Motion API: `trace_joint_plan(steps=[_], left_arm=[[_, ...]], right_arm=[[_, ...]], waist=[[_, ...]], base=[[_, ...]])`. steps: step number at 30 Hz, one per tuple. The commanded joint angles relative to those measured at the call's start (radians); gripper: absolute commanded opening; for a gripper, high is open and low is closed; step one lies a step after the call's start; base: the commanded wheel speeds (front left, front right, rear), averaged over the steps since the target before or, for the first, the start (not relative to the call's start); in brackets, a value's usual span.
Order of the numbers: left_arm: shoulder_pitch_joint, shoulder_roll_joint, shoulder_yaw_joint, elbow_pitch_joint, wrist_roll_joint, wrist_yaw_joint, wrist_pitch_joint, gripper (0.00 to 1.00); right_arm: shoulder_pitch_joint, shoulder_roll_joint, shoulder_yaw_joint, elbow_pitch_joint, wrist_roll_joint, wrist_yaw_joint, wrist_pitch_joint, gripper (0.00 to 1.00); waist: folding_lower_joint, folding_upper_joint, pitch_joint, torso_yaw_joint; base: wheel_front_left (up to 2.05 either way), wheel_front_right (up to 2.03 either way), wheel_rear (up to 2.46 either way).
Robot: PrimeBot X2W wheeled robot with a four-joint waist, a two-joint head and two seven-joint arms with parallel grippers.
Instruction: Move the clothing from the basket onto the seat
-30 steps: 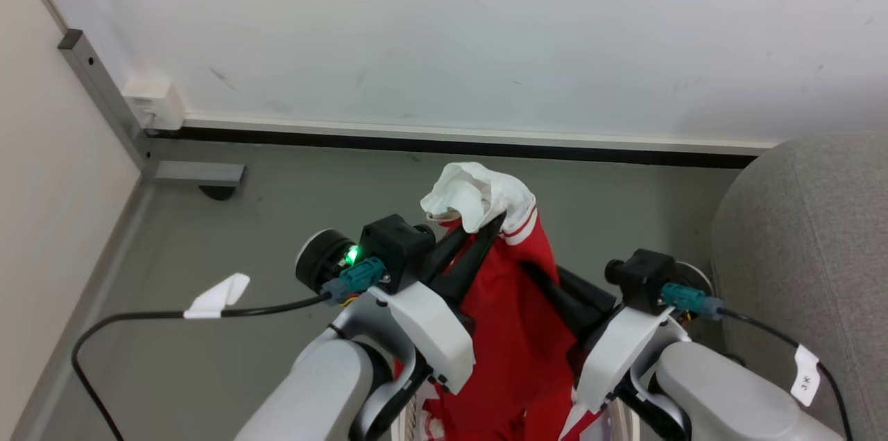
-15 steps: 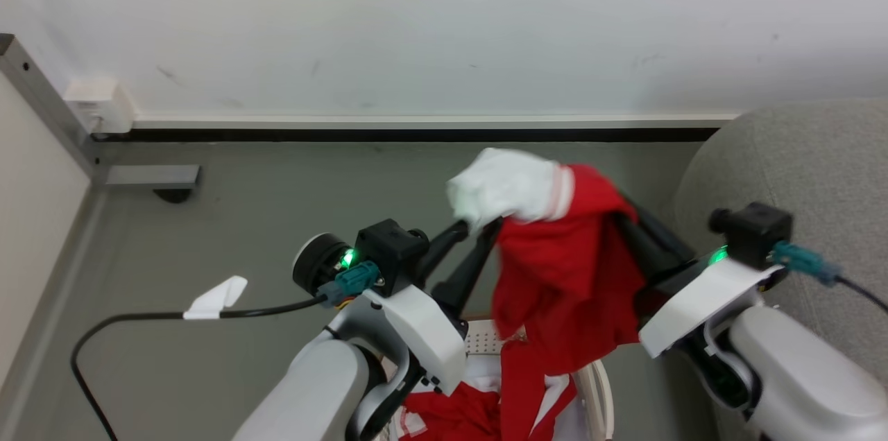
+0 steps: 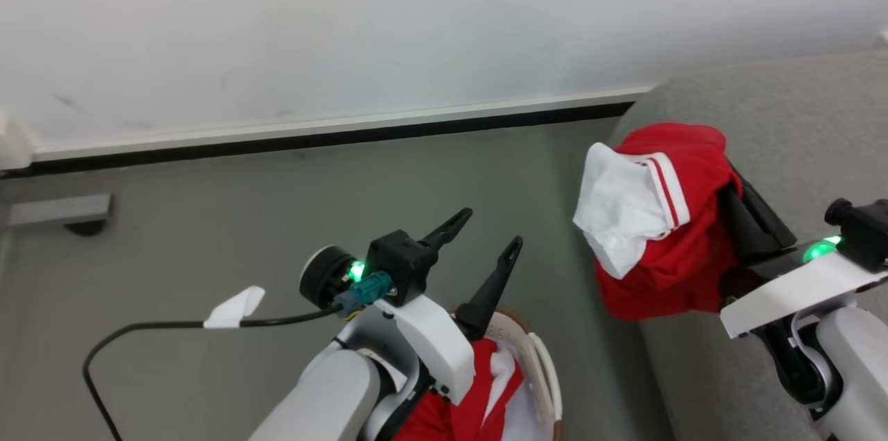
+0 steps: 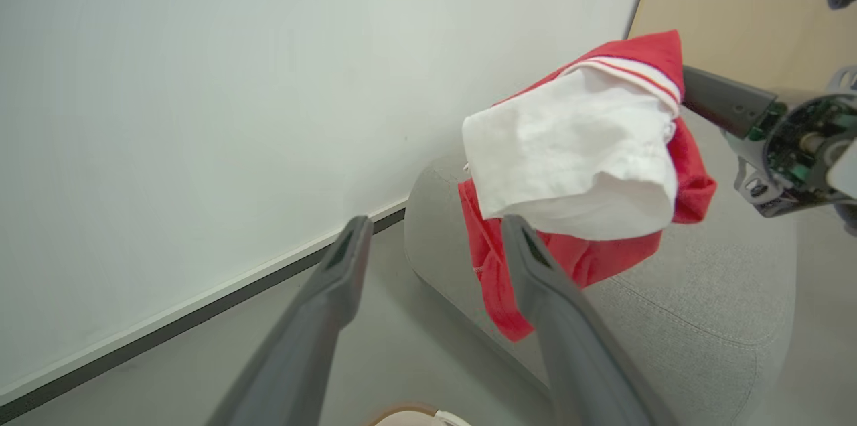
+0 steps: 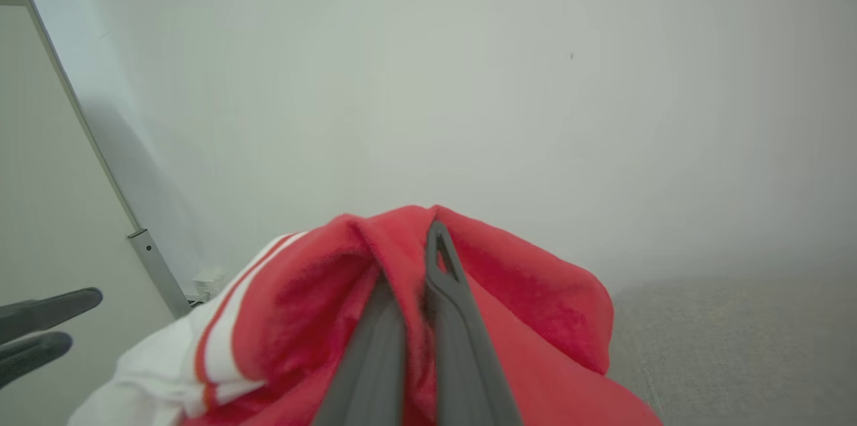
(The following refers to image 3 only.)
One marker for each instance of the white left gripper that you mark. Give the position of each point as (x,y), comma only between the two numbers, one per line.
(433,340)

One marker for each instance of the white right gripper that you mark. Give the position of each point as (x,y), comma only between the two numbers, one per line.
(798,288)

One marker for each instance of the red and white garment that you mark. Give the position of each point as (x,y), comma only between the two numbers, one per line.
(666,233)

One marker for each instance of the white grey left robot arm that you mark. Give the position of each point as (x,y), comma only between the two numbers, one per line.
(326,399)

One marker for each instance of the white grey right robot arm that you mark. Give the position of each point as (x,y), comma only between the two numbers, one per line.
(853,372)

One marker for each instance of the white laundry basket brown rim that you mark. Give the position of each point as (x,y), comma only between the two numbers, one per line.
(541,372)

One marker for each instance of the grey fabric sofa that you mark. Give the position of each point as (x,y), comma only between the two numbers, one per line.
(798,129)

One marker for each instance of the red garment with white stripe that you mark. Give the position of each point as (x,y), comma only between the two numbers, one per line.
(461,406)

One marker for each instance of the grey metal furniture foot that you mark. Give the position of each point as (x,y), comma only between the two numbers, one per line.
(59,211)

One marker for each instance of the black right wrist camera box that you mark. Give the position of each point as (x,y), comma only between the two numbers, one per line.
(864,231)

